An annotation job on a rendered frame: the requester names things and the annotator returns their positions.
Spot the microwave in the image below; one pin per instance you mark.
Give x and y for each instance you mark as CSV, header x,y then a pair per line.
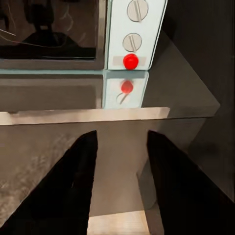
x,y
74,35

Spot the fridge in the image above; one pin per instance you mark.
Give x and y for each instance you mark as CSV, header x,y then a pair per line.
x,y
204,33

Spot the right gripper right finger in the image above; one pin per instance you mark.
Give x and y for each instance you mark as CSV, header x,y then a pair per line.
x,y
190,203

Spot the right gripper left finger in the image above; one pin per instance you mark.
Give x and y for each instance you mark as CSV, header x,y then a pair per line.
x,y
60,204

